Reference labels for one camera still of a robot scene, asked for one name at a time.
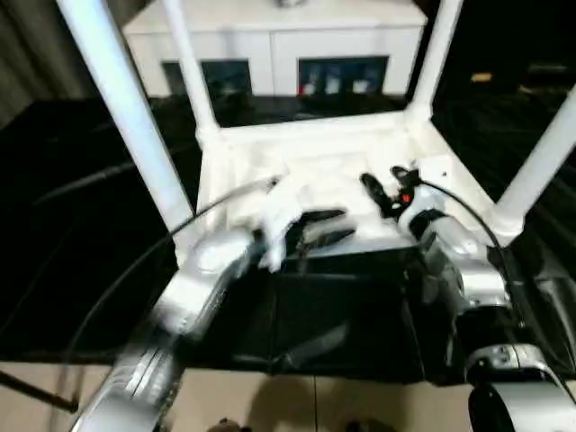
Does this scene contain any white plastic table top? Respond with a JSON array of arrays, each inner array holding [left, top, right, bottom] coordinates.
[[173, 107, 527, 275]]

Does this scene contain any white plastic table leg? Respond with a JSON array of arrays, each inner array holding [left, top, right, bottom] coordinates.
[[404, 0, 464, 130], [56, 0, 197, 226], [492, 85, 576, 235], [160, 0, 221, 136]]

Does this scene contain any white sideboard with glass doors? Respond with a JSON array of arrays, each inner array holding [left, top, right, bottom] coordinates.
[[121, 0, 428, 98]]

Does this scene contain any black plastic cover mat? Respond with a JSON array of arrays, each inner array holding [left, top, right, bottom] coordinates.
[[0, 89, 576, 388]]

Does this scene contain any black tripod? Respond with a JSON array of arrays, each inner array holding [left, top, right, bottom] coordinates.
[[0, 368, 77, 413]]

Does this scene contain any grey curtain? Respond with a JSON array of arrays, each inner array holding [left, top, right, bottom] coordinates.
[[0, 0, 98, 127]]

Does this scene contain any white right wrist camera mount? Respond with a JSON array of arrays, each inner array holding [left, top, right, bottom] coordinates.
[[395, 157, 454, 235]]

